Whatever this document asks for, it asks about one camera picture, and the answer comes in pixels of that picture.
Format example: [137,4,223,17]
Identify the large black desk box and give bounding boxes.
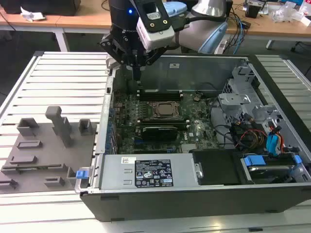
[4,0,81,17]

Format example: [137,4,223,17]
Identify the black cable bundle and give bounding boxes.
[209,99,238,149]

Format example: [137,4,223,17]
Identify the green motherboard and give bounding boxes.
[113,89,221,155]

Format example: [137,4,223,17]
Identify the grey power supply unit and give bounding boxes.
[99,153,202,192]

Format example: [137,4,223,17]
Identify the silver chipset heatsink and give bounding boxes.
[181,145,198,154]

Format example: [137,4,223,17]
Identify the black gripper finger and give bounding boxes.
[137,46,168,81]
[98,36,137,81]

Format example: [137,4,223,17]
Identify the hard disk in blue carrier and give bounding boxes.
[240,155,302,185]

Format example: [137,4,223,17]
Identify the red yellow black wire bundle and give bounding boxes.
[232,121,268,149]

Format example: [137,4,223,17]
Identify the black plastic bay cover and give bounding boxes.
[190,150,243,185]

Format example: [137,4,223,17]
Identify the metal power supply handle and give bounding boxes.
[74,166,94,195]

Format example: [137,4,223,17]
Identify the black camera cable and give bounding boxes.
[173,16,229,32]

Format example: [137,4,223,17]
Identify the crumpled white paper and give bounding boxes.
[20,6,46,22]

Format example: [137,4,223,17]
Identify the white power strip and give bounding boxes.
[217,39,228,53]

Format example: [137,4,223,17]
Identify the blue hanging cable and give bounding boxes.
[236,18,245,54]

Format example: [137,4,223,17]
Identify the black computer tower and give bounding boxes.
[225,0,234,19]

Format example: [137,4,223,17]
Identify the black chair base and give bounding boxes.
[290,40,311,53]

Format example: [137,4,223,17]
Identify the metal drive cage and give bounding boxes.
[217,65,284,128]

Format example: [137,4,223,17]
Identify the green RAM stick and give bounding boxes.
[143,89,182,95]
[2,165,64,171]

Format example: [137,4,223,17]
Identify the small black device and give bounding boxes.
[244,4,262,18]

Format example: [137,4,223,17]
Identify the black open PC case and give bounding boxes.
[79,52,311,223]

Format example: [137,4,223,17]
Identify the grey parts rack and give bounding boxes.
[0,106,98,195]

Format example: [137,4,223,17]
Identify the silver CPU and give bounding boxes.
[159,103,179,115]

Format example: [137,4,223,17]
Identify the clear plastic bags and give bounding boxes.
[271,1,304,24]

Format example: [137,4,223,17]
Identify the grey plastic case latch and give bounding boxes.
[106,54,122,70]

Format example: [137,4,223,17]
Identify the wooden desk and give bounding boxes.
[0,4,311,53]

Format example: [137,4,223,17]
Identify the blue flat data cable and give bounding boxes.
[266,134,280,158]

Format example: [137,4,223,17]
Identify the black looped cable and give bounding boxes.
[197,82,221,98]

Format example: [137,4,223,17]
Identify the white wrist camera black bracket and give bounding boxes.
[133,0,176,51]

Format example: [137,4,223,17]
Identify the black graphics card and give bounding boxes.
[140,125,179,141]

